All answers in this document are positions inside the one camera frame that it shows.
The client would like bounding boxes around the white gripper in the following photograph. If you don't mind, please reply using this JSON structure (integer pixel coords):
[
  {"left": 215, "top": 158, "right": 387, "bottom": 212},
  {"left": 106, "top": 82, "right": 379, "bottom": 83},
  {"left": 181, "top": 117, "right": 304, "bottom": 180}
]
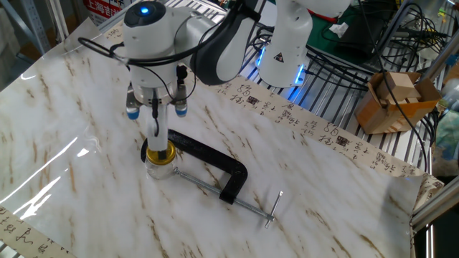
[{"left": 145, "top": 102, "right": 170, "bottom": 161}]

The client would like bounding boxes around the gold metal jar lid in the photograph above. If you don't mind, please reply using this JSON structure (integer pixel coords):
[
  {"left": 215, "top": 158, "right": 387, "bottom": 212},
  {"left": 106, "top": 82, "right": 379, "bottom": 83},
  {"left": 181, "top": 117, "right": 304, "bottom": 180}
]
[{"left": 146, "top": 140, "right": 177, "bottom": 166}]

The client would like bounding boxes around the small clear glass jar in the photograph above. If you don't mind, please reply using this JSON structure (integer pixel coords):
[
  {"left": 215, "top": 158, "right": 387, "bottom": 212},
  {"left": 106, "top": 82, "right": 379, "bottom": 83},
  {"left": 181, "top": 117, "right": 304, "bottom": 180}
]
[{"left": 144, "top": 160, "right": 177, "bottom": 181}]

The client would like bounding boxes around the black C-clamp with steel screw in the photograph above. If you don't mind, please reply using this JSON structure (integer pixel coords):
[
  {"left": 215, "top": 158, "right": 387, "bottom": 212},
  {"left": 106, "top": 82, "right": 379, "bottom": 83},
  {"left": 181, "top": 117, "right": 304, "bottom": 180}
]
[{"left": 140, "top": 128, "right": 284, "bottom": 229}]

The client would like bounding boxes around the marble pattern plastic sheet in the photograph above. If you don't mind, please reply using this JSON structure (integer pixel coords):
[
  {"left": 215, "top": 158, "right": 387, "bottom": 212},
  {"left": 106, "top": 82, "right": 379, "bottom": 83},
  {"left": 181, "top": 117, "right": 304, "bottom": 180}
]
[{"left": 0, "top": 17, "right": 424, "bottom": 258}]

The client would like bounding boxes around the red and white printed carton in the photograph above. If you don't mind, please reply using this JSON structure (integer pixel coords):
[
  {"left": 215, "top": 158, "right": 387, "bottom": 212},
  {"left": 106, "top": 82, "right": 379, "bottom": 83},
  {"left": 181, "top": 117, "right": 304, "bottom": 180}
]
[{"left": 82, "top": 0, "right": 125, "bottom": 27}]

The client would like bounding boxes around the grey perforated shelf upright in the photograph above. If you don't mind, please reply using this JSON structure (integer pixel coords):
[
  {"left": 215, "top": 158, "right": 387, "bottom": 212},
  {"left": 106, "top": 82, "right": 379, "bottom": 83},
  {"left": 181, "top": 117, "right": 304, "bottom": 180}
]
[{"left": 0, "top": 0, "right": 52, "bottom": 55}]

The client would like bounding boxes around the green mat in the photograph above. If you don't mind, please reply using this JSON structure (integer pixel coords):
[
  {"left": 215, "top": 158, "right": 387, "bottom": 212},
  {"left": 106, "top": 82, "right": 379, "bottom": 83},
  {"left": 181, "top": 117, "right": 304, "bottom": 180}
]
[{"left": 306, "top": 6, "right": 395, "bottom": 67}]

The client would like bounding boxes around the crumpled white paper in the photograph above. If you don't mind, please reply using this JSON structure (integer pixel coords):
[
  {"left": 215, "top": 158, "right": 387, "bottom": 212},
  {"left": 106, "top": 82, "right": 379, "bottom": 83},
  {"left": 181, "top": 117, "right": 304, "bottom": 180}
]
[{"left": 328, "top": 21, "right": 350, "bottom": 39}]

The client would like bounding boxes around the black device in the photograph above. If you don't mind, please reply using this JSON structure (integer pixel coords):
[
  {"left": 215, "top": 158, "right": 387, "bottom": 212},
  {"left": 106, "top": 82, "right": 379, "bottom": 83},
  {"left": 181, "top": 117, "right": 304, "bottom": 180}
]
[{"left": 335, "top": 12, "right": 388, "bottom": 65}]

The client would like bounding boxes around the wooden block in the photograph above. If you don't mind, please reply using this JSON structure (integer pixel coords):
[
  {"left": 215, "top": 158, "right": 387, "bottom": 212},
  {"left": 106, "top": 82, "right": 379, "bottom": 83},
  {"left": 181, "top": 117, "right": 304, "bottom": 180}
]
[{"left": 376, "top": 72, "right": 422, "bottom": 103}]

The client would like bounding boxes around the open cardboard box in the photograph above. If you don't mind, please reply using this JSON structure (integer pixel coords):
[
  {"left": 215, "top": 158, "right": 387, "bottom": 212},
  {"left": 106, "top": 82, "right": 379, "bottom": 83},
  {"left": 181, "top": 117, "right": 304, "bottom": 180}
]
[{"left": 354, "top": 71, "right": 443, "bottom": 135}]

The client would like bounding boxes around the teal plastic bag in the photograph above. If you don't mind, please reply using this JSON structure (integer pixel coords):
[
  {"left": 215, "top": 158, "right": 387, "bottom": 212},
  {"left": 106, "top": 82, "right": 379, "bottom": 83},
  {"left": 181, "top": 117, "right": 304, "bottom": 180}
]
[{"left": 432, "top": 80, "right": 459, "bottom": 177}]

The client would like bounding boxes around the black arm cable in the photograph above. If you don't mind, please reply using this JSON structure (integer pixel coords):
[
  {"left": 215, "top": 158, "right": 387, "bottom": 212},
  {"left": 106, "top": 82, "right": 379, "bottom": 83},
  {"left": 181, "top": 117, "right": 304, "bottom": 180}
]
[{"left": 77, "top": 0, "right": 268, "bottom": 139}]

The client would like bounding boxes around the aluminium frame rail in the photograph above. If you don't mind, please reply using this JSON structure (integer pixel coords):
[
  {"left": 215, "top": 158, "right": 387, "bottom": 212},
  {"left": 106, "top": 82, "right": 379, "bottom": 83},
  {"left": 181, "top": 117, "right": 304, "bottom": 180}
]
[
  {"left": 410, "top": 175, "right": 459, "bottom": 232},
  {"left": 417, "top": 37, "right": 459, "bottom": 84}
]

